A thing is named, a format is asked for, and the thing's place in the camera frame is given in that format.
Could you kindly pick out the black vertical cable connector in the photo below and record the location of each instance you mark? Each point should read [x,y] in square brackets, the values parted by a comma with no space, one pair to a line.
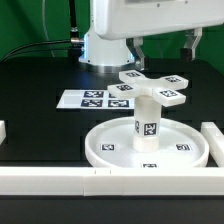
[73,22]

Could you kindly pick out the white right fence block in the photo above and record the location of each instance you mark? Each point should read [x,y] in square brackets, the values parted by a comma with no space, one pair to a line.
[215,140]

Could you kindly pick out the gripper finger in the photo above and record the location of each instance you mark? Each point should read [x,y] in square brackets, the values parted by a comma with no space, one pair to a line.
[188,51]
[141,60]

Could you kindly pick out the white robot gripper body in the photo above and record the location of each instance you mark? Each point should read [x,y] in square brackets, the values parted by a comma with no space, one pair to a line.
[121,19]

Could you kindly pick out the white round table top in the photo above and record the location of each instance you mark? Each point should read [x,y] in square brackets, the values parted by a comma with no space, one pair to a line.
[110,144]

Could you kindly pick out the white front fence bar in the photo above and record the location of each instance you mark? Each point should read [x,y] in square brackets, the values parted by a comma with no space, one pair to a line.
[110,181]

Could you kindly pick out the white marker sheet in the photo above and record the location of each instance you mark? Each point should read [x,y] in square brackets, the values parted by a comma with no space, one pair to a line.
[92,99]

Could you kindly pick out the white cross-shaped table base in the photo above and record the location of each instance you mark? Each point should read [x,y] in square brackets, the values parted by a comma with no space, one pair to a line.
[164,90]

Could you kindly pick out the white left fence block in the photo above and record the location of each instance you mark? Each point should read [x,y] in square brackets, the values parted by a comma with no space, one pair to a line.
[2,131]

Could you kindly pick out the white fence block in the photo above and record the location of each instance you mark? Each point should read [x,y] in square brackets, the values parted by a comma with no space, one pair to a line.
[215,140]
[2,131]

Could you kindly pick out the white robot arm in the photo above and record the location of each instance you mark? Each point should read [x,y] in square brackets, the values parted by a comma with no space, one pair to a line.
[106,55]

